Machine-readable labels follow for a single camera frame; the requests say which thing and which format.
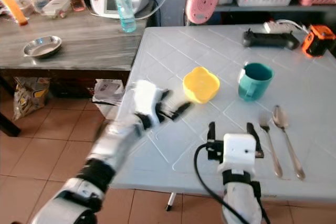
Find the grey wood side table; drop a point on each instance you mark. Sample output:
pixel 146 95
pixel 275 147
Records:
pixel 84 45

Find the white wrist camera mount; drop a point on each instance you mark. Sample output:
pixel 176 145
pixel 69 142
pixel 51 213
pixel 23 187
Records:
pixel 146 97
pixel 239 151

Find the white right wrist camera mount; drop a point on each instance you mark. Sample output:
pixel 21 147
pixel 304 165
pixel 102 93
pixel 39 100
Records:
pixel 239 151

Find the clear blue water bottle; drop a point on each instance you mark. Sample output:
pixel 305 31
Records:
pixel 125 8

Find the orange black device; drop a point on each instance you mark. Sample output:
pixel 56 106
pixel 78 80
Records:
pixel 317 40

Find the small white lidded container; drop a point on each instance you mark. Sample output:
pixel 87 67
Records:
pixel 55 7

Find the pink round gadget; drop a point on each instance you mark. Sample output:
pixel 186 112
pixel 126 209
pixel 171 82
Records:
pixel 201 3

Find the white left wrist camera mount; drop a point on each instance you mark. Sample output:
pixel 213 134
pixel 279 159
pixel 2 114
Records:
pixel 146 97

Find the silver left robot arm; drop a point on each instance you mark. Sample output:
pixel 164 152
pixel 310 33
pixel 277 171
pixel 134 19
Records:
pixel 113 148

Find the yellow plastic bowl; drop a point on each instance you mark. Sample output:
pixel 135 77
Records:
pixel 200 84

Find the round steel dish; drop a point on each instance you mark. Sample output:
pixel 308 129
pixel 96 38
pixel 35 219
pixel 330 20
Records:
pixel 42 47

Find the white box with papers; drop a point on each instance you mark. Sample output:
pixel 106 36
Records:
pixel 109 97

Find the clear plastic snack bag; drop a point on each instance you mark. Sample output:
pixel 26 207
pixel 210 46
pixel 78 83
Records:
pixel 30 97

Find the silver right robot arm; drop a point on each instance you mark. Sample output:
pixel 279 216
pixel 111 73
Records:
pixel 241 198

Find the black handheld controller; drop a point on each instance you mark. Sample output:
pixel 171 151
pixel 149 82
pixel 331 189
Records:
pixel 268 39

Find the teal plastic mug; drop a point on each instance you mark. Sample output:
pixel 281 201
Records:
pixel 254 83

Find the silver metal spoon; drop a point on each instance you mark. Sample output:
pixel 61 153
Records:
pixel 280 117

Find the white table leg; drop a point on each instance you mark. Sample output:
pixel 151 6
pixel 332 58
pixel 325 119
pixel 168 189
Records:
pixel 170 202

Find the silver metal fork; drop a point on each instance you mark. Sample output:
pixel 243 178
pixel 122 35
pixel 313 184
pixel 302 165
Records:
pixel 272 150

